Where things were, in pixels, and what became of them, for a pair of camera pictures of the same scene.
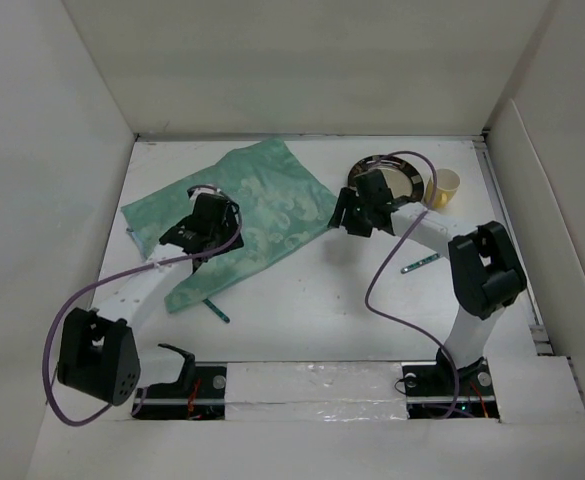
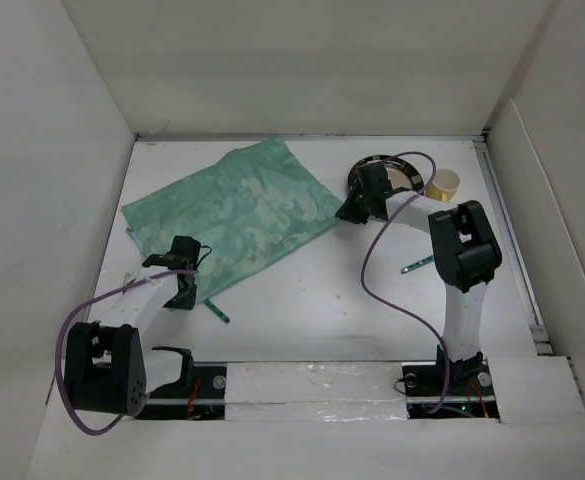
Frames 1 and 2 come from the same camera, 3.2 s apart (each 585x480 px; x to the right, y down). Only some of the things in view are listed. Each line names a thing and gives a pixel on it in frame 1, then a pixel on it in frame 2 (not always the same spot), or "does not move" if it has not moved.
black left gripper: (227, 227) → (187, 301)
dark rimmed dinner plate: (402, 178) does not move
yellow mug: (447, 183) does not move
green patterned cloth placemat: (279, 212) does not move
